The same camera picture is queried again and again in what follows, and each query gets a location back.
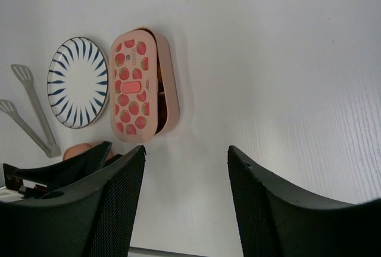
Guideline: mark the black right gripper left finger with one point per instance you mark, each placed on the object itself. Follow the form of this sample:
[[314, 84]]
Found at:
[[90, 217]]

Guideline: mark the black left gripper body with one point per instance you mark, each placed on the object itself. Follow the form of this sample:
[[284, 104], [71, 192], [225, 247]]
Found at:
[[33, 183]]

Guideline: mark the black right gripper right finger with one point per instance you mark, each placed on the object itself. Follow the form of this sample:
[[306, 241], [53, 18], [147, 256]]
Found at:
[[278, 218]]

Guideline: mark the pink lunch box lid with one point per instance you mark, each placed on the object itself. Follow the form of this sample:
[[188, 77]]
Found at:
[[86, 148]]

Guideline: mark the metal serving tongs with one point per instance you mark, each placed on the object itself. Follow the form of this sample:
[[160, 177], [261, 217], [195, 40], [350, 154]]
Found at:
[[25, 77]]

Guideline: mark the pink divided lunch box tray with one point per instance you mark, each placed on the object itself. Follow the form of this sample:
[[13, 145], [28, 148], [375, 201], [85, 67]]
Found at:
[[168, 110]]

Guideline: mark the light pink lid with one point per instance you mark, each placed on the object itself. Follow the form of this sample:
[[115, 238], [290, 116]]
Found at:
[[134, 86]]

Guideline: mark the blue striped white plate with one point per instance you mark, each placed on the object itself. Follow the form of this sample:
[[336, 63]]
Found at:
[[77, 83]]

